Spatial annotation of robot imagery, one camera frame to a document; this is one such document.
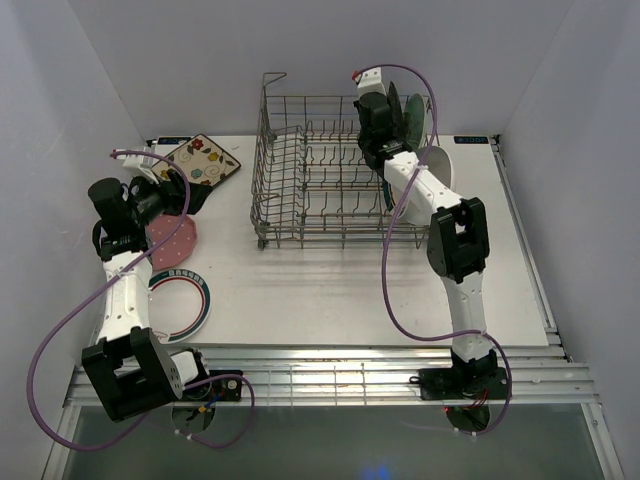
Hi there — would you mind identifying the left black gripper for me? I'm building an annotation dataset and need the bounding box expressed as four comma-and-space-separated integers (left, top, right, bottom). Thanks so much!
130, 169, 213, 226

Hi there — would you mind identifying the black floral square plate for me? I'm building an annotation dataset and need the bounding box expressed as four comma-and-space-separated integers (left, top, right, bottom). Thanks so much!
387, 81, 407, 144

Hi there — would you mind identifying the round plate teal red rim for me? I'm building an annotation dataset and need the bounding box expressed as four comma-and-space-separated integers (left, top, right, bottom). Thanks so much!
382, 181, 396, 212

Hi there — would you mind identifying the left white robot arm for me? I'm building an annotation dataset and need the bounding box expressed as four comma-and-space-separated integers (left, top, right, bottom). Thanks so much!
81, 171, 212, 422

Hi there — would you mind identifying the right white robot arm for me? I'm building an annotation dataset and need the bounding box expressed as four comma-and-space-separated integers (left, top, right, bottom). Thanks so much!
355, 92, 498, 397

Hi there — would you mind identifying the cream floral square plate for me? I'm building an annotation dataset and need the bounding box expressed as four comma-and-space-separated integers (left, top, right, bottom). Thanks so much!
151, 134, 241, 187

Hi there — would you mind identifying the pink dotted scalloped plate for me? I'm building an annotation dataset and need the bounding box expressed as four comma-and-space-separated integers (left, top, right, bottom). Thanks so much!
146, 215, 198, 271

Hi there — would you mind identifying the left black table label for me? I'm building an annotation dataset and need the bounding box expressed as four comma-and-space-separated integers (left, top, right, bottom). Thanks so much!
156, 136, 191, 146

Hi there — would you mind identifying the black table label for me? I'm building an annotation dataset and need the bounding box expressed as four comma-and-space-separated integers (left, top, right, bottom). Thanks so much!
453, 135, 490, 145
156, 136, 191, 146

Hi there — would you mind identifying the pale green plate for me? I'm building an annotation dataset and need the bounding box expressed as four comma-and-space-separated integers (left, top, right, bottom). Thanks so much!
403, 94, 426, 150

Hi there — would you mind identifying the right black table label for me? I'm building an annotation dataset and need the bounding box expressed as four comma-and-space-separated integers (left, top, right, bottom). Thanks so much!
453, 135, 490, 145

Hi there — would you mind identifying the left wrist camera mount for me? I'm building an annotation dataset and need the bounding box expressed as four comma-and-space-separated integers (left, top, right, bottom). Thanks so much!
111, 149, 159, 184

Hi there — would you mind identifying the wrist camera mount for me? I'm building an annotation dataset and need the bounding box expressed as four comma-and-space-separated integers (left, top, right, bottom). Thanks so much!
111, 149, 159, 184
352, 67, 386, 97

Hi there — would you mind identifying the grey wire dish rack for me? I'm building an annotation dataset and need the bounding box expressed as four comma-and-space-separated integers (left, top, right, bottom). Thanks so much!
249, 71, 449, 251

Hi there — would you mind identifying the aluminium rail frame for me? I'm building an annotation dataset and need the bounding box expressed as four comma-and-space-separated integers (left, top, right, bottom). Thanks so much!
63, 134, 625, 480

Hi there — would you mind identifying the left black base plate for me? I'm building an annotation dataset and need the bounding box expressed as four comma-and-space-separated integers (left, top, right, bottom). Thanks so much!
203, 370, 243, 402

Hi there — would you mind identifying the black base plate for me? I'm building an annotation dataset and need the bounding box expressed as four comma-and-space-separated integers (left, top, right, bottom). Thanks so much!
409, 367, 510, 401
203, 370, 243, 402

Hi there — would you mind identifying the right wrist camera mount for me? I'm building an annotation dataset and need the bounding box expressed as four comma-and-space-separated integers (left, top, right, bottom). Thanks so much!
352, 67, 386, 97

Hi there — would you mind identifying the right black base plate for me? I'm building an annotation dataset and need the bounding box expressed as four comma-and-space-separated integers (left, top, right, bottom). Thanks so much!
409, 367, 510, 401

